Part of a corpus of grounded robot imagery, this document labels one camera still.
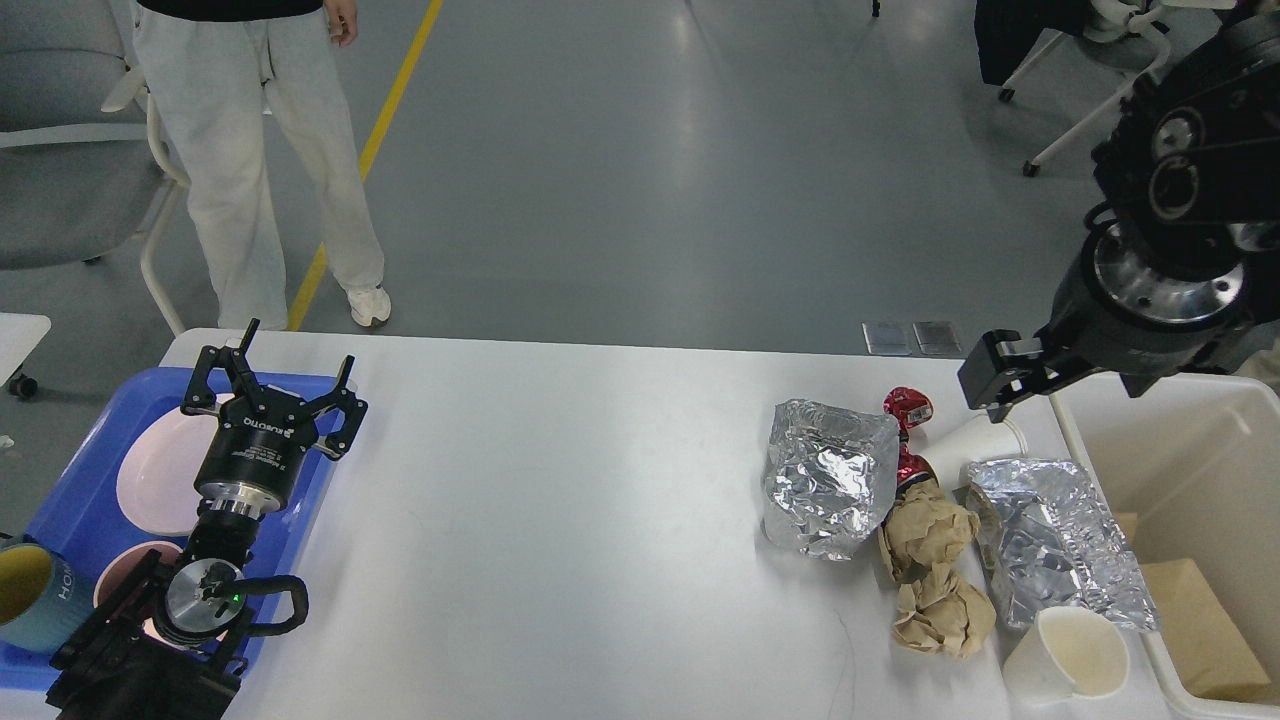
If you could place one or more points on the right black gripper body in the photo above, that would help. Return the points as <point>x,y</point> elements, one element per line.
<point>1114,313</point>

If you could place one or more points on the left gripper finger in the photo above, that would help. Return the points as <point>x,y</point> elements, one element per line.
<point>248,396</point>
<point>330,422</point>

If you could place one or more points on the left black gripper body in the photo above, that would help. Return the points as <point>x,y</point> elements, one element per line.
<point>255,456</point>

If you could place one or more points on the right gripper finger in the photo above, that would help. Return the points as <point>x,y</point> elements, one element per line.
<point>1004,369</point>

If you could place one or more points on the pink plate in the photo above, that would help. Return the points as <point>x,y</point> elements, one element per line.
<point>155,485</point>

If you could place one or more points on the small foil piece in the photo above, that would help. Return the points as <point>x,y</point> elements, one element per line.
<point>1047,538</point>

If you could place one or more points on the aluminium foil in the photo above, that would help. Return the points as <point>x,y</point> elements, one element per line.
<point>829,478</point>

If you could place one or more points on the teal mug yellow inside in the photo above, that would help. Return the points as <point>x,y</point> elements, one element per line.
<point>44,598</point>

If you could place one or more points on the brown paper bag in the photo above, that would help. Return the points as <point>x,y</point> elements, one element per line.
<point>1200,625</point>

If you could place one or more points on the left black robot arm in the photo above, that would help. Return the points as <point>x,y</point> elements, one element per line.
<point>206,601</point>

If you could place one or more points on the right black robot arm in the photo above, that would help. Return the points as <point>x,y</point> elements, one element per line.
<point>1180,257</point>

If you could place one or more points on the white paper cup lying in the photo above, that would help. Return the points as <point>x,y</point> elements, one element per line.
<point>977,440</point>

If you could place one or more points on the crushed red can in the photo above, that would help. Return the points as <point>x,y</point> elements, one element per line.
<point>910,408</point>

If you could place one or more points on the seated person black clothes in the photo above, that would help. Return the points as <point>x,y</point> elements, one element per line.
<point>1263,366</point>

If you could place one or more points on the white plastic bin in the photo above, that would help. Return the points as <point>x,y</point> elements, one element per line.
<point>1194,460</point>

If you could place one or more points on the white side table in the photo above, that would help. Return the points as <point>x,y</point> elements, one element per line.
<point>20,335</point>

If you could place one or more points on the crumpled brown paper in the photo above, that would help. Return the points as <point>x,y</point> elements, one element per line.
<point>921,540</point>

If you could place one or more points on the white rolling chair left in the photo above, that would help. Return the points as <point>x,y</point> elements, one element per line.
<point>84,165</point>

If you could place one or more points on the white paper cup front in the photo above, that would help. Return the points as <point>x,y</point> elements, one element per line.
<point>1068,653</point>

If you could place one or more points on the standing person grey trousers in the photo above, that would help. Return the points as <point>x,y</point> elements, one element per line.
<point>214,70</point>

